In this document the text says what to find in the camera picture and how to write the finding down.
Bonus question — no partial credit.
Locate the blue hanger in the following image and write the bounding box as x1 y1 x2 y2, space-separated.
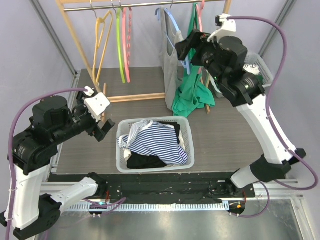
154 6 191 75

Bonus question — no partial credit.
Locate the grey tank top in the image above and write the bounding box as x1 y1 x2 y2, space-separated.
160 9 184 110

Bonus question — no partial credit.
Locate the black tank top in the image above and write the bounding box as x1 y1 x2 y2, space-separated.
126 121 181 170

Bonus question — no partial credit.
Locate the blue white striped tank top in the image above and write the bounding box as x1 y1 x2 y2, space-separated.
116 119 188 165

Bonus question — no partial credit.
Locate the lime green hanger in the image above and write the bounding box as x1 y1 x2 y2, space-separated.
115 8 126 84

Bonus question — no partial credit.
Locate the yellow velvet hanger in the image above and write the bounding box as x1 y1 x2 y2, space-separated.
90 0 114 87

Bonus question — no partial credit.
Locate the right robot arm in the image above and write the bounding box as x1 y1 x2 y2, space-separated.
174 30 306 198

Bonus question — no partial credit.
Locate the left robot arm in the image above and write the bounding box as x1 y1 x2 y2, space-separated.
0 93 114 240

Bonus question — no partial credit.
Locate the green tank top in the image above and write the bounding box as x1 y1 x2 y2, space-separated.
172 2 216 118

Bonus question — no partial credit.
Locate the pink hanger with green top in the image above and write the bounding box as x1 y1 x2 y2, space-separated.
194 0 207 75

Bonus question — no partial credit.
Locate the white perforated front basket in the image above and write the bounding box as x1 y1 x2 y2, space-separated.
115 116 195 174

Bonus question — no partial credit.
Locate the white perforated basket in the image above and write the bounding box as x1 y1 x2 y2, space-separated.
115 116 195 174
212 52 274 98

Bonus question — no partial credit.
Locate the white perforated back basket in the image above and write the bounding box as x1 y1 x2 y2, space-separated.
212 52 274 98

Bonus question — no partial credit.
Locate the folded white garment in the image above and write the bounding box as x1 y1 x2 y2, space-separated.
243 64 260 76

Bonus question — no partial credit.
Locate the wooden clothes rack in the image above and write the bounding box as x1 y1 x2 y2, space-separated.
53 0 232 120

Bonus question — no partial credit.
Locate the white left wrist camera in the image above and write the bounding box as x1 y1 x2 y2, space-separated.
83 86 111 123

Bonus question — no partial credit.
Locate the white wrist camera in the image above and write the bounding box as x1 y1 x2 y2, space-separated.
207 13 236 42
83 86 111 123

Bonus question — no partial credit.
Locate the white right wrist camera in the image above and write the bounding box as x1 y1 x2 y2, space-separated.
207 13 236 42

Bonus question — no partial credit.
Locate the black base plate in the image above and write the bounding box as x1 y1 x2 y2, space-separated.
47 171 287 205

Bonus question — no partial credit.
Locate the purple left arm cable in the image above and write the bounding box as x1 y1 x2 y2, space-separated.
4 87 127 240

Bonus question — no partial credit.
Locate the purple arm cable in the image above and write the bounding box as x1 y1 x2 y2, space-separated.
228 16 320 218
4 87 127 240

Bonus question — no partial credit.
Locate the white slotted cable duct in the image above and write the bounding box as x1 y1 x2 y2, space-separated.
66 201 230 213

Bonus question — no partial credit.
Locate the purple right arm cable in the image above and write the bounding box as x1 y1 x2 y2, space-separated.
228 16 320 218

